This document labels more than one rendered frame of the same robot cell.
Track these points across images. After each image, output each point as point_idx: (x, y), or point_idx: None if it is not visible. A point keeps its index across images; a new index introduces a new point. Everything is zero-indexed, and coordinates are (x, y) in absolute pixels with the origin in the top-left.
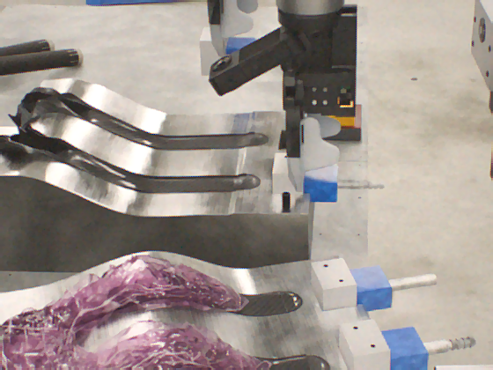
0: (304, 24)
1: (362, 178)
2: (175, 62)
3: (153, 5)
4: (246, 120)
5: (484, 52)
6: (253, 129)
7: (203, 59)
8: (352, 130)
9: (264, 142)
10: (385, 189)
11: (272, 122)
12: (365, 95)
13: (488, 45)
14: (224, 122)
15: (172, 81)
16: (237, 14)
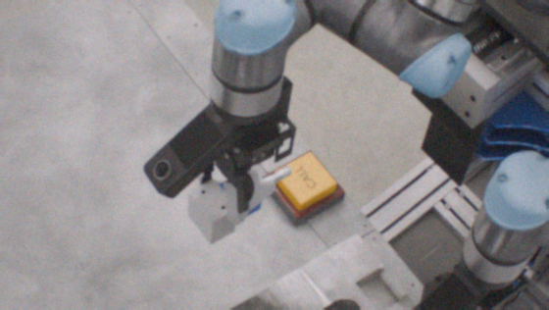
0: (508, 283)
1: (392, 256)
2: (44, 157)
3: None
4: (307, 284)
5: (455, 91)
6: (330, 297)
7: (215, 232)
8: (338, 197)
9: (357, 308)
10: (31, 6)
11: (335, 274)
12: None
13: (466, 92)
14: (288, 297)
15: (74, 195)
16: (260, 186)
